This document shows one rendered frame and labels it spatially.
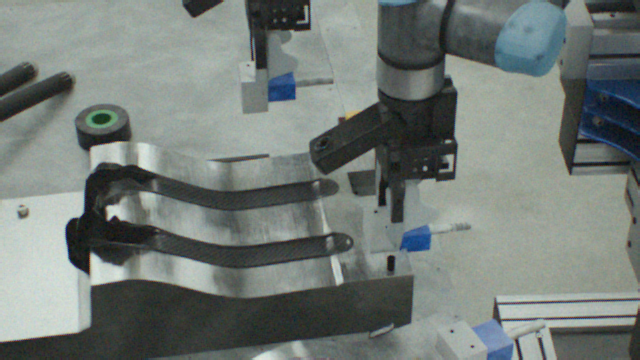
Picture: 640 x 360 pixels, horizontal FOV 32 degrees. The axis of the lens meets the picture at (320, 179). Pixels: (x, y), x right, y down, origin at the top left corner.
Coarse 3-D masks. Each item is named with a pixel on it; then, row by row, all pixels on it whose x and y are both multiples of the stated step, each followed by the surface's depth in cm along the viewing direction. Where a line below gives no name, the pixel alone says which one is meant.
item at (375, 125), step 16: (368, 112) 127; (384, 112) 125; (336, 128) 128; (352, 128) 127; (368, 128) 125; (384, 128) 124; (400, 128) 125; (320, 144) 127; (336, 144) 126; (352, 144) 125; (368, 144) 126; (320, 160) 126; (336, 160) 127; (352, 160) 127
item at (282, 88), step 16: (240, 64) 155; (240, 80) 153; (272, 80) 155; (288, 80) 155; (304, 80) 156; (320, 80) 156; (240, 96) 157; (256, 96) 154; (272, 96) 155; (288, 96) 155; (256, 112) 155
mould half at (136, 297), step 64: (128, 192) 138; (0, 256) 140; (64, 256) 140; (128, 256) 129; (384, 256) 135; (0, 320) 131; (64, 320) 131; (128, 320) 130; (192, 320) 131; (256, 320) 133; (320, 320) 135; (384, 320) 136
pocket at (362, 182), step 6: (348, 174) 148; (354, 174) 148; (360, 174) 148; (366, 174) 148; (372, 174) 148; (354, 180) 149; (360, 180) 149; (366, 180) 149; (372, 180) 149; (354, 186) 149; (360, 186) 149; (366, 186) 149; (372, 186) 149; (354, 192) 149; (360, 192) 148; (366, 192) 148; (372, 192) 148
